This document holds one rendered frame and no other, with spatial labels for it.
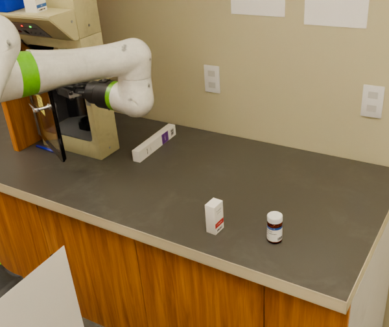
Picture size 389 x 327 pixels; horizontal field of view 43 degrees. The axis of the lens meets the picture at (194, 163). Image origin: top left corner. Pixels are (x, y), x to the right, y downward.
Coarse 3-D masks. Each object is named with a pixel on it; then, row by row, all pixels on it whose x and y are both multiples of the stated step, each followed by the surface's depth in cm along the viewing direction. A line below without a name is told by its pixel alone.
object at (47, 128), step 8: (24, 48) 176; (32, 96) 190; (40, 96) 178; (48, 96) 167; (48, 104) 171; (40, 112) 187; (48, 112) 175; (40, 120) 191; (48, 120) 179; (40, 128) 197; (48, 128) 183; (56, 128) 172; (48, 136) 188; (56, 136) 175; (48, 144) 193; (56, 144) 179; (56, 152) 184; (64, 160) 178
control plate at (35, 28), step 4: (16, 24) 169; (20, 24) 167; (24, 24) 166; (28, 24) 165; (32, 24) 163; (16, 28) 172; (20, 28) 171; (24, 28) 170; (28, 28) 168; (32, 28) 167; (36, 28) 165; (40, 28) 164; (20, 32) 176; (24, 32) 174; (32, 32) 171; (44, 32) 167; (44, 36) 171; (48, 36) 170
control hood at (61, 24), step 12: (0, 12) 166; (12, 12) 165; (24, 12) 163; (48, 12) 161; (60, 12) 159; (72, 12) 162; (36, 24) 162; (48, 24) 158; (60, 24) 159; (72, 24) 163; (36, 36) 175; (60, 36) 166; (72, 36) 164
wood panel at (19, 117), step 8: (8, 104) 193; (16, 104) 196; (24, 104) 199; (8, 112) 193; (16, 112) 197; (24, 112) 200; (32, 112) 204; (8, 120) 195; (16, 120) 197; (24, 120) 201; (32, 120) 204; (8, 128) 198; (16, 128) 198; (24, 128) 202; (32, 128) 205; (16, 136) 199; (24, 136) 202; (32, 136) 206; (40, 136) 210; (16, 144) 200; (24, 144) 203
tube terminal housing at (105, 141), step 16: (48, 0) 167; (64, 0) 163; (80, 0) 164; (96, 0) 170; (80, 16) 166; (96, 16) 172; (80, 32) 167; (96, 32) 173; (64, 48) 173; (96, 112) 182; (112, 112) 190; (96, 128) 184; (112, 128) 192; (64, 144) 198; (80, 144) 193; (96, 144) 188; (112, 144) 194
